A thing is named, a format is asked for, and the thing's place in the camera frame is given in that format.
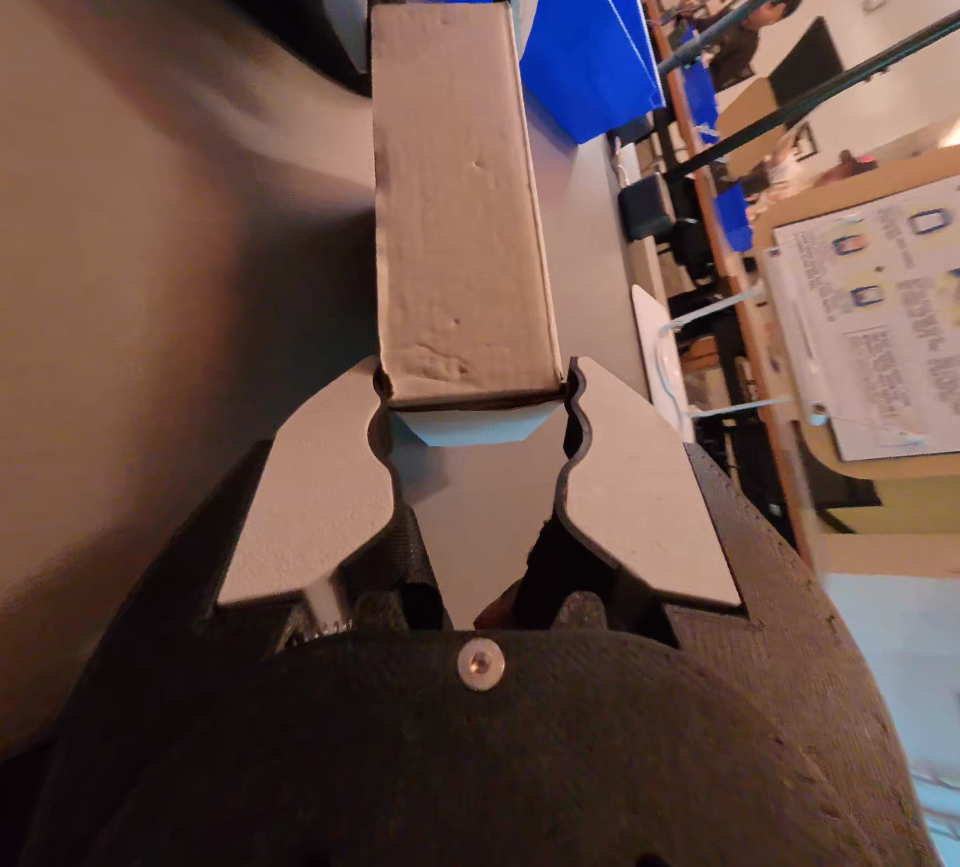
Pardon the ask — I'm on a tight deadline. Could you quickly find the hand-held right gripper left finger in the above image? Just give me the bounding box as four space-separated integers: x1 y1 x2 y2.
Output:
216 354 400 634

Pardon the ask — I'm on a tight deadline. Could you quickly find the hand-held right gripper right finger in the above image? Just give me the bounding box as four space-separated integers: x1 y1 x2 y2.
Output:
556 355 745 609

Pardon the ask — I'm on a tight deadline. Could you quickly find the large blue plastic bin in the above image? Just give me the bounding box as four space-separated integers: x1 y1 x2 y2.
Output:
420 0 669 145

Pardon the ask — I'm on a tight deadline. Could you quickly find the long cardboard box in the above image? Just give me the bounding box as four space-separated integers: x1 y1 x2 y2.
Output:
369 0 565 450

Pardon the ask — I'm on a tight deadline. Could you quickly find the wooden-top office desk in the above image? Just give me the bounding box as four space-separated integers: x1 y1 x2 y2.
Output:
618 0 822 572

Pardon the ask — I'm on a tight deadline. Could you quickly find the person's right hand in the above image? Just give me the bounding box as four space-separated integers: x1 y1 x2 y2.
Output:
474 578 528 633

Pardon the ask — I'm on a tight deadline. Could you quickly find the clear document stand white base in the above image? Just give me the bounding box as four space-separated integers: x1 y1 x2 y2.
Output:
630 162 960 487

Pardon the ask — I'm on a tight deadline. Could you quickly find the small blue bin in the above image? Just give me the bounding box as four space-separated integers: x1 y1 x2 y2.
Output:
711 179 756 255
677 30 723 146

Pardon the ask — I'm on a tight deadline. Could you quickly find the black metal pole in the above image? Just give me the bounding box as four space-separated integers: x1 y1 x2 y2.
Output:
663 10 960 183
652 0 852 82

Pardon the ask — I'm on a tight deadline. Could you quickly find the printed instruction sheet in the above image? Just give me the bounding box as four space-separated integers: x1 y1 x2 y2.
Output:
771 175 960 462

